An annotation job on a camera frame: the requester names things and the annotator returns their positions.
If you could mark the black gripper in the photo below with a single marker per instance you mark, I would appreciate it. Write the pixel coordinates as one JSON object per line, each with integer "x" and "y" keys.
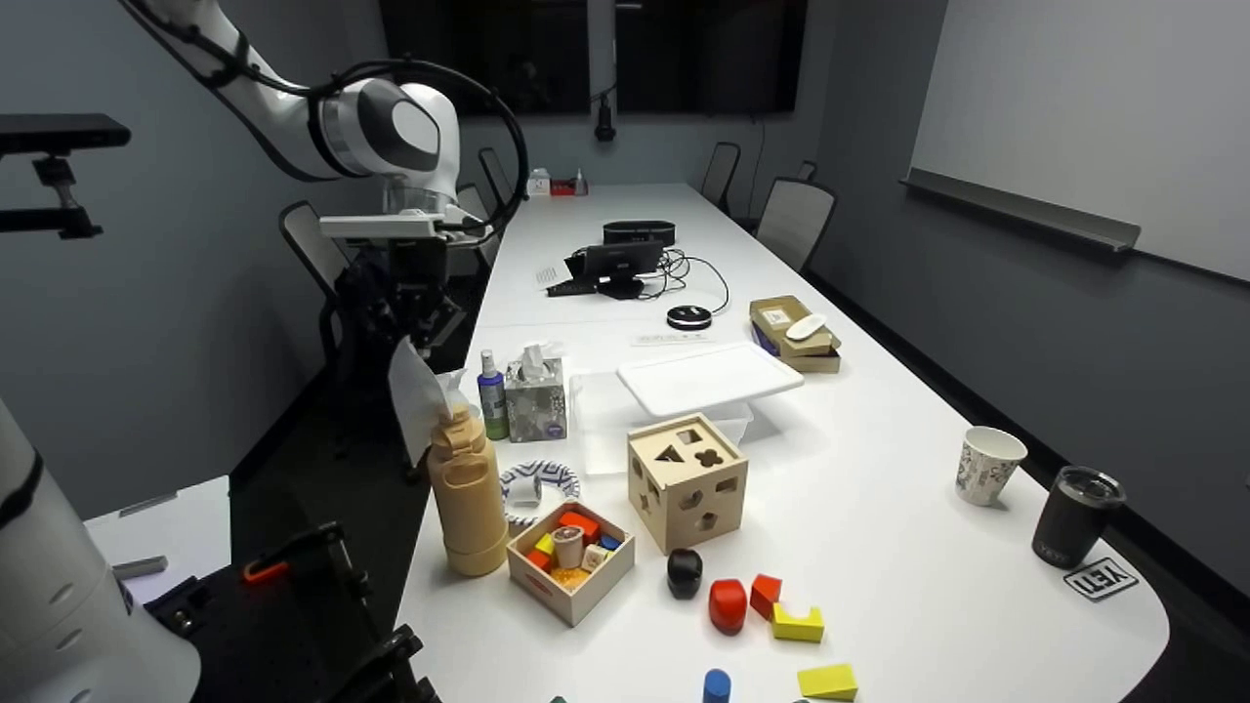
{"x": 403, "y": 266}

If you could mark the beige insulated bottle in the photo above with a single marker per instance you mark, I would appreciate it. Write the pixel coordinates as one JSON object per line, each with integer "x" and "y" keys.
{"x": 472, "y": 509}

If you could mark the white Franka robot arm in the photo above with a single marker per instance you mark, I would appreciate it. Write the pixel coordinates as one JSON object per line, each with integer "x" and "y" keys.
{"x": 393, "y": 132}

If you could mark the blue-cap sanitizer bottle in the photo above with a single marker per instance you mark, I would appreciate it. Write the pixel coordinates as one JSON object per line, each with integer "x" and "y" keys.
{"x": 490, "y": 396}

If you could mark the small white bottle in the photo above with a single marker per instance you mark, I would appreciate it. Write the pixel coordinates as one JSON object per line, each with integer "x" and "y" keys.
{"x": 538, "y": 181}

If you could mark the black backpack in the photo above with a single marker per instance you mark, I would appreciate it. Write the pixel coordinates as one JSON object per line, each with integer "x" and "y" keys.
{"x": 371, "y": 366}

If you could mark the white tissue sheet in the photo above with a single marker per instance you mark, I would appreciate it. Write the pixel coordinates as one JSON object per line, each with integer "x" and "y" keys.
{"x": 534, "y": 366}

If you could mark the grey marbled tissue box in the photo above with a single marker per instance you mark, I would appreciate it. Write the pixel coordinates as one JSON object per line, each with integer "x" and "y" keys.
{"x": 538, "y": 413}

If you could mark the small red box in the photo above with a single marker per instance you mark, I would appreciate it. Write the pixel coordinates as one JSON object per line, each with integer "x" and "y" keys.
{"x": 569, "y": 186}

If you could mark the blue patterned paper plate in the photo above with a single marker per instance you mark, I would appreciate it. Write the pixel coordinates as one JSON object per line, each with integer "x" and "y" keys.
{"x": 552, "y": 479}

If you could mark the small yellow block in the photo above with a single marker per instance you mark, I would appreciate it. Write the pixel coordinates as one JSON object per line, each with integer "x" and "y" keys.
{"x": 548, "y": 541}

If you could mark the orange block in tray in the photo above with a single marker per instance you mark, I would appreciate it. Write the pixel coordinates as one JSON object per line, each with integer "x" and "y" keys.
{"x": 585, "y": 524}

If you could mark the wooden cylinder block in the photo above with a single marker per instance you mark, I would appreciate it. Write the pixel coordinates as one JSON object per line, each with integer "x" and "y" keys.
{"x": 573, "y": 548}

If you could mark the black round speakerphone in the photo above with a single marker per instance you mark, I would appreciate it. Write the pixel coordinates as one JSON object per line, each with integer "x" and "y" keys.
{"x": 688, "y": 315}

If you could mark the white plastic lid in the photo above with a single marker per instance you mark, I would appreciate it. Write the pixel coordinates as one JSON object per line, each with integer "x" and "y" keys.
{"x": 708, "y": 375}

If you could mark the wooden block tray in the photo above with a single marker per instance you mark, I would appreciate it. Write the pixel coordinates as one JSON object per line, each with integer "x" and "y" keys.
{"x": 569, "y": 594}

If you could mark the wooden shape sorter cube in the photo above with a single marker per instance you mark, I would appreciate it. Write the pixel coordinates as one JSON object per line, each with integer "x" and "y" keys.
{"x": 686, "y": 490}

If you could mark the black wooden block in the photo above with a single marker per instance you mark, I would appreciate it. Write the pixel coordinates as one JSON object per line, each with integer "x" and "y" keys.
{"x": 686, "y": 570}

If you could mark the red cylinder block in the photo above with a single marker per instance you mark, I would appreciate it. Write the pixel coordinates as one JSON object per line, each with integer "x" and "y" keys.
{"x": 727, "y": 606}

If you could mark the orange-red wooden block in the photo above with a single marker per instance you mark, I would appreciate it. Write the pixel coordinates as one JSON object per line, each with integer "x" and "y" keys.
{"x": 762, "y": 590}

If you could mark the blue wooden block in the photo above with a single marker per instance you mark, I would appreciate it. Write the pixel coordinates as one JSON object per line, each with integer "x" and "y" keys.
{"x": 715, "y": 684}

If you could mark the yellow arch block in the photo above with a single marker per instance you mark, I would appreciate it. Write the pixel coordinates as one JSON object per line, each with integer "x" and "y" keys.
{"x": 800, "y": 628}

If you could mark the yellow rectangular block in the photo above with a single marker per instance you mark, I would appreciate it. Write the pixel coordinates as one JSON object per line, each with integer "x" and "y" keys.
{"x": 827, "y": 682}

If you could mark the patterned paper cup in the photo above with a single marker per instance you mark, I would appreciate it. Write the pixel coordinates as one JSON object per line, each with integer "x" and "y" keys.
{"x": 988, "y": 464}

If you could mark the grey whiteboard tray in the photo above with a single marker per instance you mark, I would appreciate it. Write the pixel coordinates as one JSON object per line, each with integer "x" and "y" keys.
{"x": 1018, "y": 210}

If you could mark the black travel tumbler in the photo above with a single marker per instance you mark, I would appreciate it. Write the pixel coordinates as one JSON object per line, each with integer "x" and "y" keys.
{"x": 1076, "y": 514}

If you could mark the black white tag sticker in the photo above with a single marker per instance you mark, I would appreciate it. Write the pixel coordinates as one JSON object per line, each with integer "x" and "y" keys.
{"x": 1098, "y": 576}

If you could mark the grey wrist camera bar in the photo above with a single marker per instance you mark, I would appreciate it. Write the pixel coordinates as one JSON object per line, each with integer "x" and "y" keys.
{"x": 393, "y": 223}

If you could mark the white wall whiteboard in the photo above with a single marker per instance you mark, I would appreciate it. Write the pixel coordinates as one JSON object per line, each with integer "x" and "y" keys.
{"x": 1108, "y": 119}

